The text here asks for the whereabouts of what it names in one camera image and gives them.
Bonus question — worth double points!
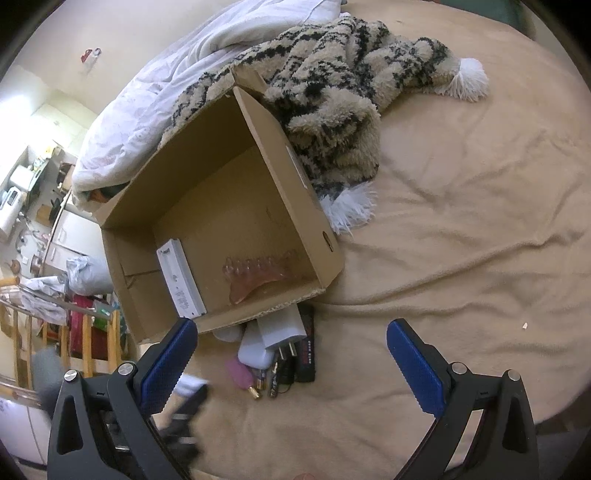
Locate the person's left leg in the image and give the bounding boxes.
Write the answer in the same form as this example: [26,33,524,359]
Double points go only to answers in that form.
[32,348,70,411]

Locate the long white packaging box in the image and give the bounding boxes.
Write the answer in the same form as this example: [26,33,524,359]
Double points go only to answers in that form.
[156,239,207,319]

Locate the white appliance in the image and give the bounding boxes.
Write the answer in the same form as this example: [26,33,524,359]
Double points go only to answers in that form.
[0,164,33,238]

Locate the beige bed sheet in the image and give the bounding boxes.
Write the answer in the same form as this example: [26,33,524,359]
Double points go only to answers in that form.
[152,0,591,480]

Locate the black slim device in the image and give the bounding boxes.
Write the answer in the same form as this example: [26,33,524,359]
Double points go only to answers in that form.
[295,305,317,383]

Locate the pink bottle gold cap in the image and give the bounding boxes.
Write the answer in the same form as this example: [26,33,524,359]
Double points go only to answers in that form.
[225,357,262,400]

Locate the leopard print fuzzy blanket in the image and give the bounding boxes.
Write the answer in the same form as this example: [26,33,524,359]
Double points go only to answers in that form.
[159,18,490,236]

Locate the person's leg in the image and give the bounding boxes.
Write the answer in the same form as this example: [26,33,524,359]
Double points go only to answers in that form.
[534,418,591,480]
[32,348,70,411]

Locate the white charger plug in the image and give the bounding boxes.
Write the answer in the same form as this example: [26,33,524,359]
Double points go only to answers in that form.
[257,305,308,363]

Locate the brown cardboard box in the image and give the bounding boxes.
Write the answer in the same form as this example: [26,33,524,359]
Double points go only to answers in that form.
[95,65,346,344]

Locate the teal pillow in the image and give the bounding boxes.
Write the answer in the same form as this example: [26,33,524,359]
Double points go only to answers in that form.
[480,0,539,33]

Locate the person's right leg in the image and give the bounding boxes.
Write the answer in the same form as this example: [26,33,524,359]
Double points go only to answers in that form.
[534,418,591,480]

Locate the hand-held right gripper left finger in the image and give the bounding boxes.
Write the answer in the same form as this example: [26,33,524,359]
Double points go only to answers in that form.
[47,318,199,480]

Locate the white plastic bag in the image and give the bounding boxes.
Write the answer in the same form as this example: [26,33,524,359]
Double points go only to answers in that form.
[66,256,114,296]

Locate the white duvet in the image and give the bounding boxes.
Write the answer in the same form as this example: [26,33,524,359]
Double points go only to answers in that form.
[73,0,345,204]

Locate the clear pink massage comb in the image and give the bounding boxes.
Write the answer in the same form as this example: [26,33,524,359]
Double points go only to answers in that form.
[223,249,298,305]

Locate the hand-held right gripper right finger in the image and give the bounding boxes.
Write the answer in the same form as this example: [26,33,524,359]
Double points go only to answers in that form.
[386,318,536,480]

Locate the black gold battery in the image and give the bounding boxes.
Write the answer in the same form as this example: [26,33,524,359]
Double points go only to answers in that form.
[265,360,282,398]

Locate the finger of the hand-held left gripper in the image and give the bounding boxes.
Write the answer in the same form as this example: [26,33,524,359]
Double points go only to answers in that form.
[159,385,211,464]

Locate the red bag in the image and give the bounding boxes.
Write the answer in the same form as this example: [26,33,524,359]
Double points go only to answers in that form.
[69,295,117,361]

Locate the white earbuds case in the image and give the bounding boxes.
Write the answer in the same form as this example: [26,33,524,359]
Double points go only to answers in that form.
[238,323,271,368]

